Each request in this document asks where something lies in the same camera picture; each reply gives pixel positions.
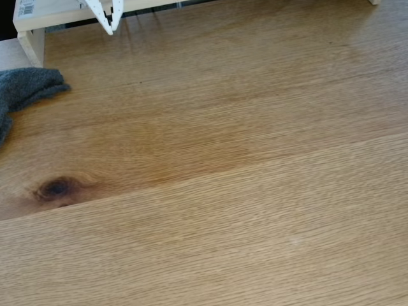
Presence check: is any grey fleece cloth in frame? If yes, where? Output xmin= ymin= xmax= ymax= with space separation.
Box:
xmin=0 ymin=67 xmax=71 ymax=150

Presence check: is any pale wooden stand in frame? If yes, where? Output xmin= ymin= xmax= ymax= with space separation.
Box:
xmin=12 ymin=0 xmax=192 ymax=69

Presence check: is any white barcode label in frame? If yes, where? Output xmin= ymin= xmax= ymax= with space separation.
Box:
xmin=17 ymin=0 xmax=34 ymax=15

